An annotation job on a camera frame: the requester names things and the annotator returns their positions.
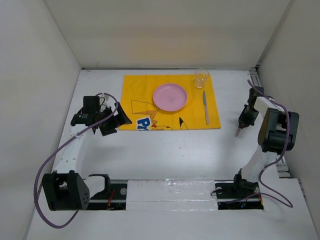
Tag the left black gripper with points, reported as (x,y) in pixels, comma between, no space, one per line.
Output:
(117,120)

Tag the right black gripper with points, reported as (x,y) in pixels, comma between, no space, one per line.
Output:
(243,119)

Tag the fork with pink handle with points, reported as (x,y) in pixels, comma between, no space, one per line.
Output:
(237,131)

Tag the knife with pink handle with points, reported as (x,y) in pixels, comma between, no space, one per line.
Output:
(204,99)

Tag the yellow cartoon print cloth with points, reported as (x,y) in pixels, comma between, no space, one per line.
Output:
(136,101)

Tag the pink round plate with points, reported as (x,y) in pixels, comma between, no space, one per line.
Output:
(170,97)

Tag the clear drinking glass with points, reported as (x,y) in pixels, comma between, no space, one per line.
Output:
(201,75)

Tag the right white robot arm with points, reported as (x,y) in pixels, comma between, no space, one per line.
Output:
(244,181)

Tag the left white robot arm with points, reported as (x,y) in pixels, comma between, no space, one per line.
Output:
(65,189)

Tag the aluminium side rail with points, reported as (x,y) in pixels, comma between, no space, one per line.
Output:
(277,133)

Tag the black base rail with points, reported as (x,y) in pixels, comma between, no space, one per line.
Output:
(198,195)

